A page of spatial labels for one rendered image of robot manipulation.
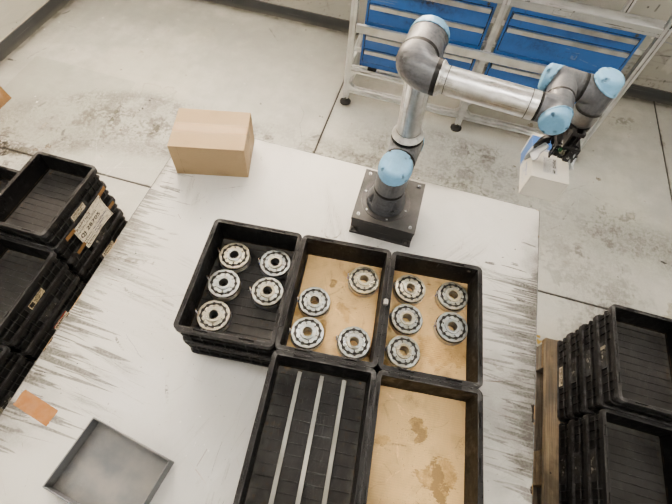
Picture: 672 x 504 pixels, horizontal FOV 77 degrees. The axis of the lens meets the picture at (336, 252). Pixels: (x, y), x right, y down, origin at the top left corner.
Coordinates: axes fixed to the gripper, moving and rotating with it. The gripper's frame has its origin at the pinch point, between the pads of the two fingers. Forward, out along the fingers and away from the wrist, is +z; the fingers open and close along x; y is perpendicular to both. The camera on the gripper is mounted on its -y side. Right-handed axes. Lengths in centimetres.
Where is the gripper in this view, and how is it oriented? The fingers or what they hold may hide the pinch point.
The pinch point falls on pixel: (546, 163)
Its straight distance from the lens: 159.9
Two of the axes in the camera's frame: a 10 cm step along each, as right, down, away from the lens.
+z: -0.7, 5.1, 8.6
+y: -2.6, 8.2, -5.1
